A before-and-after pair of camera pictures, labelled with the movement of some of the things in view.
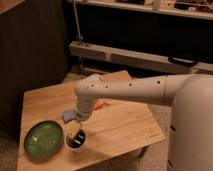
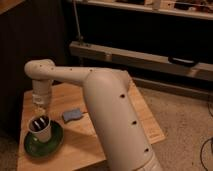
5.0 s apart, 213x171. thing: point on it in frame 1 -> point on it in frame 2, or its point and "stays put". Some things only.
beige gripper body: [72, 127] -> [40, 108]
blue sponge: [68, 115] stays put
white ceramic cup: [78, 143] -> [45, 135]
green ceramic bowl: [43, 139] stays put
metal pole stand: [79, 38] stays put
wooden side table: [113, 129] stays put
